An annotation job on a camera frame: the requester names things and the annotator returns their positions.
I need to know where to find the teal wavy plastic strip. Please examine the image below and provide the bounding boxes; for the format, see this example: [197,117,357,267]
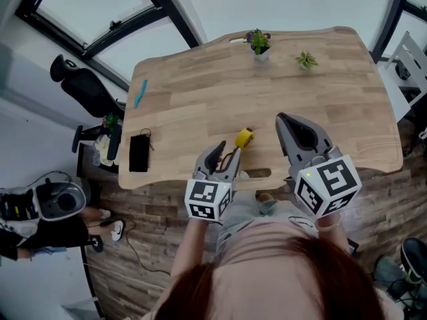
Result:
[133,79,149,109]

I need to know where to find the black floor cable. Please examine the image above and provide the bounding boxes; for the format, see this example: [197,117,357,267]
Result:
[123,217,171,277]

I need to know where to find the small variegated potted plant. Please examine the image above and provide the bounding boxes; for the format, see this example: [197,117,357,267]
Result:
[294,51,319,71]

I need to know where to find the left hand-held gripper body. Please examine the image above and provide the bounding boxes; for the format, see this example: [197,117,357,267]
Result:
[184,167,236,222]

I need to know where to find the black shoe with green trim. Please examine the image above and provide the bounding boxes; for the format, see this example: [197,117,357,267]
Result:
[400,237,427,285]

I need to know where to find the person's legs in grey shorts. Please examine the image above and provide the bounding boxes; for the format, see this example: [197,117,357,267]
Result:
[216,170,320,256]

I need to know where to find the yellow tape measure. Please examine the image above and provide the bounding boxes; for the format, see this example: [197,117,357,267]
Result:
[219,127,256,173]

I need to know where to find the person's left forearm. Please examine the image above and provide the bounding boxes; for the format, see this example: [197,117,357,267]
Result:
[169,215,216,279]

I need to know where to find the black office chair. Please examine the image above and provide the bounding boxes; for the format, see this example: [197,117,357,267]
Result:
[49,53,127,176]

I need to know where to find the person's pink shirt torso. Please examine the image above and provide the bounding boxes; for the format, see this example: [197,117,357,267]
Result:
[141,221,401,320]

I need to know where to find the person's right forearm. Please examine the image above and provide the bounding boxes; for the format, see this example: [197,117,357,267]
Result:
[314,211,352,257]

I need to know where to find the purple flower plant white pot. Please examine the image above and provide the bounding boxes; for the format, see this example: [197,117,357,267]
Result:
[244,28,272,63]

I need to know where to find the small black device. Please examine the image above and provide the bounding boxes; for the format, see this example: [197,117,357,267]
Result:
[394,59,412,81]

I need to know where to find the black flat pouch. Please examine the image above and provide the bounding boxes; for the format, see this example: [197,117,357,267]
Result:
[128,134,151,173]

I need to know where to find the black window frame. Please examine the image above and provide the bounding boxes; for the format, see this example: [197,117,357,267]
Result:
[15,0,209,91]

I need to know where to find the small potted plant with flowers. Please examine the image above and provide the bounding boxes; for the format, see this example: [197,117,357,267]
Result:
[102,113,121,133]

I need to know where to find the white chair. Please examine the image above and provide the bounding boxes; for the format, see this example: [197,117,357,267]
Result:
[378,30,427,113]

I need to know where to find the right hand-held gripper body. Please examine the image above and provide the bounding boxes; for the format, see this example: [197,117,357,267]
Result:
[287,145,363,219]

